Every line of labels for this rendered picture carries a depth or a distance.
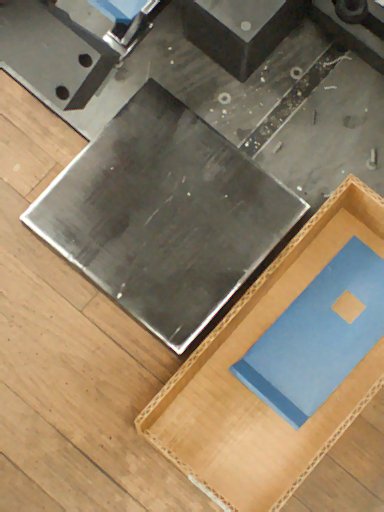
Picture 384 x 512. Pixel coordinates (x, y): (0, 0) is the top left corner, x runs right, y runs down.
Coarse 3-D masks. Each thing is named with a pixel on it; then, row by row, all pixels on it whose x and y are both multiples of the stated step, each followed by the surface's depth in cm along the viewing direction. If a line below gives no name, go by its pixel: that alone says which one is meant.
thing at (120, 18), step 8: (88, 0) 99; (96, 0) 99; (104, 0) 101; (112, 0) 102; (120, 0) 102; (128, 0) 102; (136, 0) 102; (144, 0) 102; (104, 8) 99; (112, 8) 100; (120, 8) 102; (128, 8) 102; (136, 8) 102; (112, 16) 99; (120, 16) 100; (128, 16) 101; (136, 16) 102
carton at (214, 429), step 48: (336, 192) 100; (336, 240) 106; (288, 288) 104; (240, 336) 103; (192, 384) 102; (240, 384) 102; (144, 432) 99; (192, 432) 101; (240, 432) 102; (288, 432) 102; (336, 432) 95; (192, 480) 100; (240, 480) 101; (288, 480) 101
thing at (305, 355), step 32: (352, 256) 105; (320, 288) 104; (352, 288) 104; (288, 320) 103; (320, 320) 103; (256, 352) 103; (288, 352) 103; (320, 352) 103; (352, 352) 103; (256, 384) 100; (288, 384) 102; (320, 384) 102; (288, 416) 99
